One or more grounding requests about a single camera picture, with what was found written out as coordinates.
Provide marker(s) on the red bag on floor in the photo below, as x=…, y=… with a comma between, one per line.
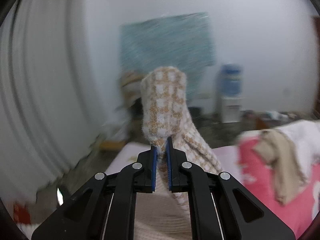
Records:
x=21, y=213

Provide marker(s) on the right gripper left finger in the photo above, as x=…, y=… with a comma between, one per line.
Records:
x=104, y=207

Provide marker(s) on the beige garment on bed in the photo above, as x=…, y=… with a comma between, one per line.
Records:
x=278, y=152

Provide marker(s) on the white water dispenser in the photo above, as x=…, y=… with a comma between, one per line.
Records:
x=230, y=109

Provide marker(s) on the pink cartoon bed sheet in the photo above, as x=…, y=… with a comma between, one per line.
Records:
x=228, y=156

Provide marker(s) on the beige white houndstooth coat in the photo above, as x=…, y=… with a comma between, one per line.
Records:
x=166, y=115

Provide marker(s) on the wooden chair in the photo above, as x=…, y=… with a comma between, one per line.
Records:
x=130, y=86

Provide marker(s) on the pink floral blanket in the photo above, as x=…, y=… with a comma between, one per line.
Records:
x=270, y=171

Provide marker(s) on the teal floral wall cloth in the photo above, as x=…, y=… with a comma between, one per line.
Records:
x=182, y=41

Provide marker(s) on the white garment on bed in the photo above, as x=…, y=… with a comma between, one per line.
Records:
x=305, y=136

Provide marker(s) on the white curtain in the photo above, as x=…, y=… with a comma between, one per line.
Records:
x=49, y=107

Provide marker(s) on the blue water bottle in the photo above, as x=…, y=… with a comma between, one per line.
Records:
x=230, y=80

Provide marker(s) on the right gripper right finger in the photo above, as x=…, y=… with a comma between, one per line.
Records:
x=220, y=206

